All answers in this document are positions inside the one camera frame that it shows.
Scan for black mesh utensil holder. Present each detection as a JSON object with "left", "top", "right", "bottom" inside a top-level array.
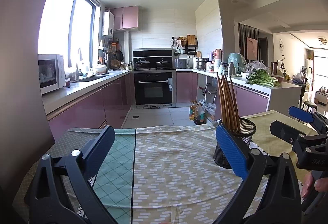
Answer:
[{"left": 213, "top": 117, "right": 256, "bottom": 169}]

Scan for kitchen faucet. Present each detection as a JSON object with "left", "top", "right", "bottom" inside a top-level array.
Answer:
[{"left": 75, "top": 48, "right": 83, "bottom": 80}]

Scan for right human hand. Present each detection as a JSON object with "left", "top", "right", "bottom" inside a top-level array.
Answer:
[{"left": 301, "top": 172, "right": 328, "bottom": 198}]

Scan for yellow cloth with text border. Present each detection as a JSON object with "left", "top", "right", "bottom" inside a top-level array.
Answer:
[{"left": 242, "top": 110, "right": 319, "bottom": 189}]

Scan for bundle of chopsticks in holder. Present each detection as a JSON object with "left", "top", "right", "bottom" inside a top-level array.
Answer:
[{"left": 217, "top": 73, "right": 241, "bottom": 135}]

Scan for dark sauce bottle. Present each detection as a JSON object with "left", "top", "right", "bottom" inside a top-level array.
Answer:
[{"left": 194, "top": 102, "right": 205, "bottom": 125}]

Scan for green leafy vegetables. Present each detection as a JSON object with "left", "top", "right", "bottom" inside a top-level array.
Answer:
[{"left": 246, "top": 69, "right": 280, "bottom": 87}]

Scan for cooking oil bottle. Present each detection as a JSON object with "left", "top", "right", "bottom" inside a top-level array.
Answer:
[{"left": 189, "top": 100, "right": 197, "bottom": 121}]

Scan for patterned beige green tablecloth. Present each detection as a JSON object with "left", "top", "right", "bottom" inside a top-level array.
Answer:
[{"left": 12, "top": 110, "right": 272, "bottom": 224}]

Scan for mint green appliance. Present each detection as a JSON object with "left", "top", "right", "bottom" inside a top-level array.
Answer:
[{"left": 228, "top": 52, "right": 247, "bottom": 73}]

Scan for black built-in oven stove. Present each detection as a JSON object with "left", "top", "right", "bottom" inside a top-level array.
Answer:
[{"left": 132, "top": 48, "right": 176, "bottom": 109}]

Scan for white microwave oven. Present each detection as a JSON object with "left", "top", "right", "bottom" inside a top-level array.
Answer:
[{"left": 38, "top": 54, "right": 65, "bottom": 95}]

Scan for steel stock pot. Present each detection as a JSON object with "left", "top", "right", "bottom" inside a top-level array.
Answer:
[{"left": 196, "top": 57, "right": 209, "bottom": 70}]

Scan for white water heater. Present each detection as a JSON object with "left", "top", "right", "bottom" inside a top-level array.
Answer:
[{"left": 102, "top": 11, "right": 115, "bottom": 38}]

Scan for pink upper wall cabinet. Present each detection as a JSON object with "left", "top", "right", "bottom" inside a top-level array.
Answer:
[{"left": 110, "top": 6, "right": 139, "bottom": 31}]

